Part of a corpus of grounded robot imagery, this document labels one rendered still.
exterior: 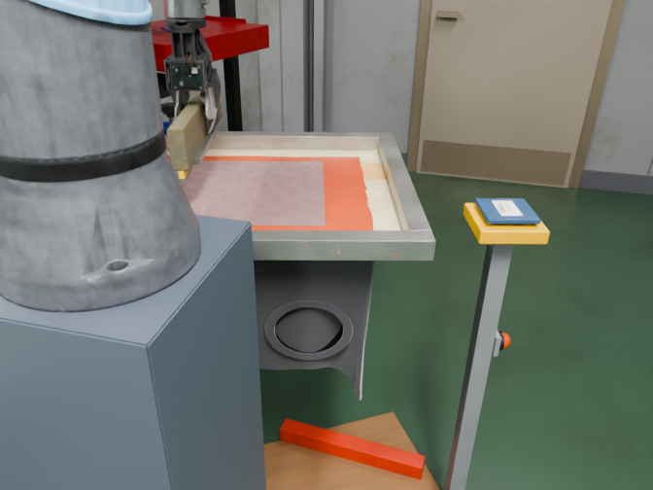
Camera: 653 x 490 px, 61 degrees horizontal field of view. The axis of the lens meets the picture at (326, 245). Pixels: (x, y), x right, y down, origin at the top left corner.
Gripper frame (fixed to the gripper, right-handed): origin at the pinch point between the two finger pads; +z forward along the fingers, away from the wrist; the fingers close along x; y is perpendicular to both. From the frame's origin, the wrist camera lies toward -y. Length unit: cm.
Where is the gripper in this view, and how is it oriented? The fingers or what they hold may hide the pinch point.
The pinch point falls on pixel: (198, 125)
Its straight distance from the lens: 116.2
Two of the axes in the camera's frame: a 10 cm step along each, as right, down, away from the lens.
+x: 10.0, 0.0, 0.3
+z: -0.2, 8.8, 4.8
